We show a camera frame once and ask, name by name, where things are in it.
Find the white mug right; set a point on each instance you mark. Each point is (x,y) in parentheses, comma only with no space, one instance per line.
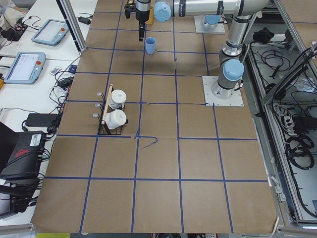
(117,99)

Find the small remote control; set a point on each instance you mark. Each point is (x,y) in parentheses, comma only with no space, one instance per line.
(55,71)

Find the teach pendant near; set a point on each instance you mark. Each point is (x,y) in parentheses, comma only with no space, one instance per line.
(26,68)

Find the blue plastic cup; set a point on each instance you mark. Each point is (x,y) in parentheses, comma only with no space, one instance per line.
(150,44)

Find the black wire mug rack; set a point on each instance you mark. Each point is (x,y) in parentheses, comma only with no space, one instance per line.
(104,109)

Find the teach pendant far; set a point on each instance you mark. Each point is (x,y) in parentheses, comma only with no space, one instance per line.
(51,33)

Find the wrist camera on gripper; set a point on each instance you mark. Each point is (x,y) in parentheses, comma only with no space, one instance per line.
(129,8)

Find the black power adapter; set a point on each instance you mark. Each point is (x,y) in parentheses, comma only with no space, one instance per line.
(84,20)

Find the teach pendant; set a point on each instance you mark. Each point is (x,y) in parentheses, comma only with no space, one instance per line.
(26,68)
(51,33)

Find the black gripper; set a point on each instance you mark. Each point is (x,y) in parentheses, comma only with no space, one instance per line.
(142,12)

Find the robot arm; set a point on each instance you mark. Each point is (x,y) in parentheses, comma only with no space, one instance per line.
(208,12)

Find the white mug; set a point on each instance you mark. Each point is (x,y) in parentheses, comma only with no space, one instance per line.
(117,99)
(116,119)

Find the black power brick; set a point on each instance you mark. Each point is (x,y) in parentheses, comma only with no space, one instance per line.
(39,120)

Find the black computer box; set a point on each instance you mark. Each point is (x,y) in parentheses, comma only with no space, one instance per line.
(20,155)

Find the aluminium frame post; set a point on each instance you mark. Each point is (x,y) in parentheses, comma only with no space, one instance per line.
(72,23)

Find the white mug left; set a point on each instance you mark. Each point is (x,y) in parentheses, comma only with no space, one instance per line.
(116,119)

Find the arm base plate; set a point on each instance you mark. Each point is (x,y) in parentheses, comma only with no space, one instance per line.
(209,24)
(217,96)

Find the bamboo cylinder holder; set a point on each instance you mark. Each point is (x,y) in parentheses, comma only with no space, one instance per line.
(151,16)

